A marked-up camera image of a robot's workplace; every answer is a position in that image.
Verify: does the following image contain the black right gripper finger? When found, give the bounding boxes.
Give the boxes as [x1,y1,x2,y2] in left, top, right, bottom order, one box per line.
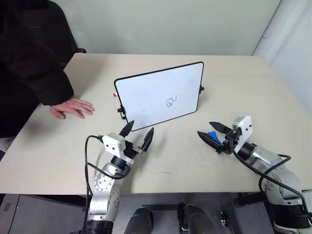
[209,121,231,134]
[197,131,223,151]

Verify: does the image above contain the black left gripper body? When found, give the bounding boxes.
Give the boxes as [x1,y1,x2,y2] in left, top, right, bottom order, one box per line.
[122,140,145,162]

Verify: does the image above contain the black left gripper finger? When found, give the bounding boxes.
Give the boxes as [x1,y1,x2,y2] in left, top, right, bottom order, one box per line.
[142,127,155,153]
[119,120,135,137]

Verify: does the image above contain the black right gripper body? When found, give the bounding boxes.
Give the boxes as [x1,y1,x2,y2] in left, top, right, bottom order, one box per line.
[215,131,239,156]

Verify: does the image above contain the blue eraser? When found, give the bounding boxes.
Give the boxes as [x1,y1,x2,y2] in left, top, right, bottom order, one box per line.
[207,131,223,146]

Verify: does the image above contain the person's bare hand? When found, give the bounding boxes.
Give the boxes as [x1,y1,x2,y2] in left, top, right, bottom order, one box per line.
[50,98,96,120]

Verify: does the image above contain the dark rounded shape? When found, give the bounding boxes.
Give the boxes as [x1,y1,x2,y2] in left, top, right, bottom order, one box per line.
[126,206,155,234]
[177,203,218,234]

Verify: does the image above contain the small metal floor fitting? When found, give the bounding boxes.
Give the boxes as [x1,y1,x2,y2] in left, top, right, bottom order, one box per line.
[220,210,229,228]

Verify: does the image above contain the black office chair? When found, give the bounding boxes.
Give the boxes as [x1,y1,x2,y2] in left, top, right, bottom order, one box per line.
[47,0,87,55]

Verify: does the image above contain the light grey trousers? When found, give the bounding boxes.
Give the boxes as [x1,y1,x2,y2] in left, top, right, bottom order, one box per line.
[0,136,13,153]

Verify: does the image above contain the person in black jacket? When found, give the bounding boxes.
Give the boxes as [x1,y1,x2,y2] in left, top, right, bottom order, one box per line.
[0,0,75,140]

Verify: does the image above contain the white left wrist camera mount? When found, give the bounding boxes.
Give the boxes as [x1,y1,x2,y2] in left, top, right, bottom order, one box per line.
[101,132,136,164]

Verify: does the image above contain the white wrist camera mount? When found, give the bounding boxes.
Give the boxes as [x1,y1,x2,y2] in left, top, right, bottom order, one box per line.
[101,132,136,164]
[231,116,252,150]

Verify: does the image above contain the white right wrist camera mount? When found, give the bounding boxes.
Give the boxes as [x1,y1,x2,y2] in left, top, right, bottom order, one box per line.
[231,116,252,150]

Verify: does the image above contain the white board with black frame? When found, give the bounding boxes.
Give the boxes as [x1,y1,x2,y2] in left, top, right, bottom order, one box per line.
[114,61,205,132]

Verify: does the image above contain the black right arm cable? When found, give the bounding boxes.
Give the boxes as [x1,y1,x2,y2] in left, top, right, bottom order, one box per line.
[230,143,312,220]

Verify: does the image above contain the black table frame bar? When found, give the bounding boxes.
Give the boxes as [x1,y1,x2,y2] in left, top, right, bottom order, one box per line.
[233,192,267,208]

